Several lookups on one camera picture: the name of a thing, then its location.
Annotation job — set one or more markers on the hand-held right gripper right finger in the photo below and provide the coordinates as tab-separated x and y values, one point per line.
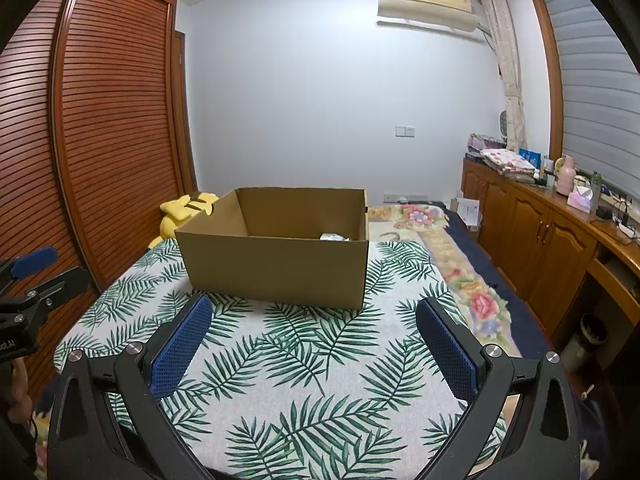
447	355

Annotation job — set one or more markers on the floral quilt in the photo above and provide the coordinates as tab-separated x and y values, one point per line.
470	285

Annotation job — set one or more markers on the navy bed sheet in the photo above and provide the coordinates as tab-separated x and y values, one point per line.
530	320

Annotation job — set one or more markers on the wooden cabinet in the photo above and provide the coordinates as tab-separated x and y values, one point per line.
535	240

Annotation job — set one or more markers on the brown slatted wooden wardrobe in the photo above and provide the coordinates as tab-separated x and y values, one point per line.
110	120

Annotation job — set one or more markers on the green bottle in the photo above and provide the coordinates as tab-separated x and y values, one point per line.
597	182

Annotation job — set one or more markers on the white wall switch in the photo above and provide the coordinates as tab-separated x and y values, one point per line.
405	131

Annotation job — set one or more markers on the white blue pouch snack packet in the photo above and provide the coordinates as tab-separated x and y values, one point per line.
336	237

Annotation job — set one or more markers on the dark trash bin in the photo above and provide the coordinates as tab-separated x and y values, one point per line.
585	342

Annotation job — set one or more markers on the black charger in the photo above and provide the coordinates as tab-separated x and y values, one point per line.
603	213

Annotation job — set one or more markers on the yellow plush toy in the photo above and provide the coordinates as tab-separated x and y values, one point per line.
187	210

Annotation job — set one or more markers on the folded floral cloth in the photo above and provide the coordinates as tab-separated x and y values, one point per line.
507	164

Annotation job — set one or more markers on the grey window blind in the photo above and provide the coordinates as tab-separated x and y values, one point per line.
595	80

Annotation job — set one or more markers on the green leaf print blanket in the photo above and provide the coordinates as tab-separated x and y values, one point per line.
310	350

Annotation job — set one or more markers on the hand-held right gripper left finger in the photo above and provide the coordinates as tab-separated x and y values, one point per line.
180	355

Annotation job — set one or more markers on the pink white tissue box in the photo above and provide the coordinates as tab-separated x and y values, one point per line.
582	199

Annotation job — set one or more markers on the pink thermos jug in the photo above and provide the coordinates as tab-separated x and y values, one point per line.
565	177

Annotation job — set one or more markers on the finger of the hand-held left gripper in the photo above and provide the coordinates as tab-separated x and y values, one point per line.
60	287
32	262

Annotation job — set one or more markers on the brown cardboard box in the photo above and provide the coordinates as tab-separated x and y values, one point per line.
260	270

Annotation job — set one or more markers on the purple lace cloth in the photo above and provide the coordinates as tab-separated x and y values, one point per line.
486	142

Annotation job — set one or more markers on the blue carton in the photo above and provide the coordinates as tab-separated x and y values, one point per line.
530	157

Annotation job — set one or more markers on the wall air conditioner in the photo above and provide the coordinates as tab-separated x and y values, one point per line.
425	2

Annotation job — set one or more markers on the white power strip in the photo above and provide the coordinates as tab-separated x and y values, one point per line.
629	230

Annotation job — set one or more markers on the white paper bag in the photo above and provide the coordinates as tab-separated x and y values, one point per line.
470	214

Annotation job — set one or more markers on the person's left hand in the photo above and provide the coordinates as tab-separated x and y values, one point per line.
21	385

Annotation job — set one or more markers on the beige patterned curtain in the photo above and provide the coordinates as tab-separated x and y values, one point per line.
507	70

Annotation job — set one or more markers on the white desk fan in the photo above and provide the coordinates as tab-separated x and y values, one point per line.
506	124

